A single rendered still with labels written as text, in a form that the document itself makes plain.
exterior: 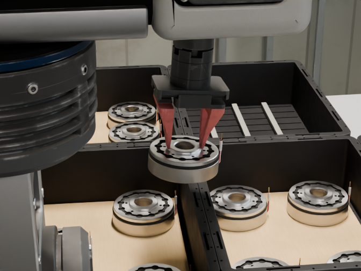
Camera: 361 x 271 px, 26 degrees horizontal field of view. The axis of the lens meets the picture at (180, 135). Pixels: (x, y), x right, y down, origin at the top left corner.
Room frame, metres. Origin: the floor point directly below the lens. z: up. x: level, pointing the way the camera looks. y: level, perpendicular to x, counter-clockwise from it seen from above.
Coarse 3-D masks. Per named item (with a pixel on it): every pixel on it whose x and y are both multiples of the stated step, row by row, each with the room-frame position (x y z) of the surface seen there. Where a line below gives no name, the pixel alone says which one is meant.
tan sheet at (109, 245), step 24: (48, 216) 1.15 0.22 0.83; (72, 216) 1.15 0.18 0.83; (96, 216) 1.15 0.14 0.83; (96, 240) 1.07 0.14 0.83; (120, 240) 1.07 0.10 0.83; (144, 240) 1.07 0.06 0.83; (168, 240) 1.07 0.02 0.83; (96, 264) 1.01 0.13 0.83; (120, 264) 1.01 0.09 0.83; (168, 264) 1.01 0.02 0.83
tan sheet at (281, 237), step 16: (272, 192) 1.23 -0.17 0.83; (272, 208) 1.17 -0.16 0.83; (272, 224) 1.12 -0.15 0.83; (288, 224) 1.12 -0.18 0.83; (304, 224) 1.12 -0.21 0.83; (336, 224) 1.12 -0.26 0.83; (352, 224) 1.12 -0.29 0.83; (224, 240) 1.07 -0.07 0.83; (240, 240) 1.07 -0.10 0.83; (256, 240) 1.07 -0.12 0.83; (272, 240) 1.07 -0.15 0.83; (288, 240) 1.07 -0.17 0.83; (304, 240) 1.07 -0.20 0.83; (320, 240) 1.07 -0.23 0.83; (336, 240) 1.07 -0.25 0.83; (352, 240) 1.07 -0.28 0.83; (240, 256) 1.03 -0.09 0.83; (256, 256) 1.03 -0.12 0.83; (272, 256) 1.03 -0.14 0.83; (288, 256) 1.03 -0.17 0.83; (304, 256) 1.03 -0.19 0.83; (320, 256) 1.03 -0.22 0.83
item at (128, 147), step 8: (80, 152) 1.20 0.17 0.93; (88, 152) 1.20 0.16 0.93; (96, 152) 1.20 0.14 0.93; (104, 152) 1.20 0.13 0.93; (112, 152) 1.20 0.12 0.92; (192, 184) 1.08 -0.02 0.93; (192, 192) 1.05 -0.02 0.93; (192, 200) 1.03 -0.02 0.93; (200, 200) 1.03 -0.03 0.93; (200, 208) 1.00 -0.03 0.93; (200, 216) 0.98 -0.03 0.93; (200, 224) 0.96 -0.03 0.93; (200, 232) 0.94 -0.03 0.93; (208, 232) 0.94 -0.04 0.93; (208, 240) 0.92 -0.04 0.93; (208, 248) 0.92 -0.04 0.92; (208, 256) 0.88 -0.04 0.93; (208, 264) 0.86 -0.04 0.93; (216, 264) 0.86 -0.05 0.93
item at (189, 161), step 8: (176, 136) 1.07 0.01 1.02; (184, 136) 1.07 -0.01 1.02; (152, 144) 1.04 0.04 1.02; (160, 144) 1.04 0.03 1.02; (208, 144) 1.05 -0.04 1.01; (152, 152) 1.01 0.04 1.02; (160, 152) 1.02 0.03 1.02; (168, 152) 1.01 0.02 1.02; (200, 152) 1.02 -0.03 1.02; (208, 152) 1.03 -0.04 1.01; (216, 152) 1.02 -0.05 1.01; (160, 160) 0.99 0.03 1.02; (168, 160) 0.98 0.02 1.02; (176, 160) 0.98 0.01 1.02; (184, 160) 0.99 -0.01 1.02; (192, 160) 0.99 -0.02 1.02; (200, 160) 0.99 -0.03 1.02; (208, 160) 0.99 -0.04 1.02
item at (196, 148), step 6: (174, 144) 1.03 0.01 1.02; (180, 144) 1.04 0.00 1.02; (186, 144) 1.04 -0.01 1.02; (192, 144) 1.04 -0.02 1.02; (198, 144) 1.03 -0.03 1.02; (174, 150) 1.01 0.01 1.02; (180, 150) 1.01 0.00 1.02; (186, 150) 1.01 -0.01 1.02; (192, 150) 1.01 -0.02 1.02; (198, 150) 1.01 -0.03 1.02
